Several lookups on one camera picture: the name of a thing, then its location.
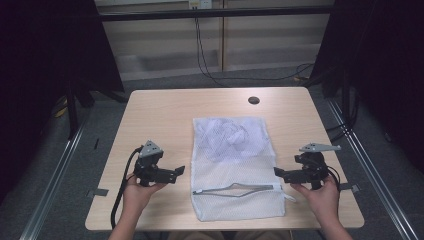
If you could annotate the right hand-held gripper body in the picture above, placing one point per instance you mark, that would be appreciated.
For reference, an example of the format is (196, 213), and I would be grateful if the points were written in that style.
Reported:
(311, 166)

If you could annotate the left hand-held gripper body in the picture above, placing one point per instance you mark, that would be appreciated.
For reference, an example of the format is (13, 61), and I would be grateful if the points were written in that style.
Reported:
(148, 168)

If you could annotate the white mesh laundry bag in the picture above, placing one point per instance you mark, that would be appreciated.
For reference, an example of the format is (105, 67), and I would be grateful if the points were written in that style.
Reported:
(233, 173)

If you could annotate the person's left hand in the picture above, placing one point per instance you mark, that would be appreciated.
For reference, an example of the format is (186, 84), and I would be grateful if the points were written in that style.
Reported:
(138, 196)

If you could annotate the person's right hand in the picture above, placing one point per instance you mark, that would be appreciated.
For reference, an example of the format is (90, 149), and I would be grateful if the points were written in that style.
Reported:
(321, 203)

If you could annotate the grey tape piece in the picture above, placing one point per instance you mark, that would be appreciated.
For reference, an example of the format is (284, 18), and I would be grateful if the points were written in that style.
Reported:
(350, 187)
(98, 192)

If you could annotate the white crumpled cloth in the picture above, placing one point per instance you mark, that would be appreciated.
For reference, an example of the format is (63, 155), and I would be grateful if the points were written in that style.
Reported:
(233, 135)

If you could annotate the black stand pole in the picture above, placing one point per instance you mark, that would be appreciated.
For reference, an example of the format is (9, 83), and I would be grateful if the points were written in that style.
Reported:
(71, 113)

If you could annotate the black curtain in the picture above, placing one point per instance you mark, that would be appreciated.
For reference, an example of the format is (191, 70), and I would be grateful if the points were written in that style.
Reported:
(40, 66)
(383, 66)

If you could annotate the black horizontal bar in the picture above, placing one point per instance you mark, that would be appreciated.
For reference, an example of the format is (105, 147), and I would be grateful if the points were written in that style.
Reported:
(216, 13)

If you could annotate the metal floor rail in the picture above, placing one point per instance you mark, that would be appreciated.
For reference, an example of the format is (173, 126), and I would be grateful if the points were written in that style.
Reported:
(373, 173)
(56, 173)

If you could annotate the white wall outlet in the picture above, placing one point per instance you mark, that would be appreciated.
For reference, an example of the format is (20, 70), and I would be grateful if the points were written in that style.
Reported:
(200, 3)

